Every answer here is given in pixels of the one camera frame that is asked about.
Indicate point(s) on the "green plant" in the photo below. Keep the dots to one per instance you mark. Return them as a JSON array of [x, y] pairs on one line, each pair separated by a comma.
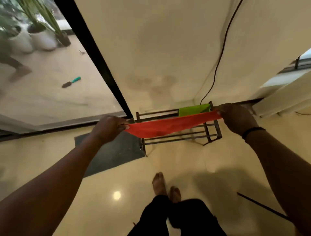
[[40, 13]]

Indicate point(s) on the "dark grey floor mat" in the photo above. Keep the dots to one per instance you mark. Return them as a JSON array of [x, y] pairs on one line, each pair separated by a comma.
[[114, 153]]

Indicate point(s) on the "person's left thumb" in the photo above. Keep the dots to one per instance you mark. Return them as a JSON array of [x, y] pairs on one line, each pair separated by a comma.
[[122, 126]]

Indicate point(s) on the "dark plant pot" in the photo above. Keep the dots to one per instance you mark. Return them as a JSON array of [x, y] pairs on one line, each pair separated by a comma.
[[63, 39]]

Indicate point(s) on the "person's left hand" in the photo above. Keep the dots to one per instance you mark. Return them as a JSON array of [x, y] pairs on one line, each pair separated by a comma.
[[108, 128]]

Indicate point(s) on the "person's black trousers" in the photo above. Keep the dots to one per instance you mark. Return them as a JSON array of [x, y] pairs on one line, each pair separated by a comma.
[[175, 217]]

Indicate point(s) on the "person's right forearm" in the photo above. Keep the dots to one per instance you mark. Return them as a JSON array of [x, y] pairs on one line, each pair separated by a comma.
[[283, 175]]

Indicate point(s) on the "black stick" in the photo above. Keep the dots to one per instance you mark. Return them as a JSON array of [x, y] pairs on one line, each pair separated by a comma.
[[263, 206]]

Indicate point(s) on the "person's left forearm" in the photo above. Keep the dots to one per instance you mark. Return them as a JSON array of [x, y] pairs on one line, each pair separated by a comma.
[[46, 184]]

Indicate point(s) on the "black door frame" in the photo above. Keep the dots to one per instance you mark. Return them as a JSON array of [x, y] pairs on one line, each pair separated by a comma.
[[93, 56]]

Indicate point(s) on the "person's right foot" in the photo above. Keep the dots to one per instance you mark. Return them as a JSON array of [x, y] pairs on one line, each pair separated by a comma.
[[175, 194]]

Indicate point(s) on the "red cloth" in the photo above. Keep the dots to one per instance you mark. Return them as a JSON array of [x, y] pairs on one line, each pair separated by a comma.
[[170, 126]]

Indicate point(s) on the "black wristband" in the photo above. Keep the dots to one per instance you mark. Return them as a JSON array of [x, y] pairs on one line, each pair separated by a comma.
[[251, 131]]

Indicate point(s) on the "person's foot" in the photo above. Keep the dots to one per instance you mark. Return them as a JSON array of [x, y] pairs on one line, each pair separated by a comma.
[[175, 194], [159, 184]]

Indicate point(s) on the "person's right fingers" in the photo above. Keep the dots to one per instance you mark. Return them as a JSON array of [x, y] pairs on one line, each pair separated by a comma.
[[218, 109]]

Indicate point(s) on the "person's left foot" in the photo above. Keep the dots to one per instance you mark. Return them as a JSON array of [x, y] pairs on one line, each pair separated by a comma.
[[159, 184]]

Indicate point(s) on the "white plant pot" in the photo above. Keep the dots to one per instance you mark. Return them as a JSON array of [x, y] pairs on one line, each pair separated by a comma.
[[42, 37], [20, 40]]

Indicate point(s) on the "metal drying rack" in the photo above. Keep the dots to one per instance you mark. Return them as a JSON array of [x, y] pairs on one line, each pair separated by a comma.
[[181, 137]]

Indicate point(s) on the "white window sill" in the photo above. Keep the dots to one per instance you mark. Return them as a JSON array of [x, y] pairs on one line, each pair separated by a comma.
[[279, 85]]

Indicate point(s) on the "green cloth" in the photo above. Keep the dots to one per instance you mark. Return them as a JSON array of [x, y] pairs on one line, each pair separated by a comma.
[[194, 110]]

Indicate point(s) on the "person's right hand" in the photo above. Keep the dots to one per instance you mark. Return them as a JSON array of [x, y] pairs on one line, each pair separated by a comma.
[[234, 119]]

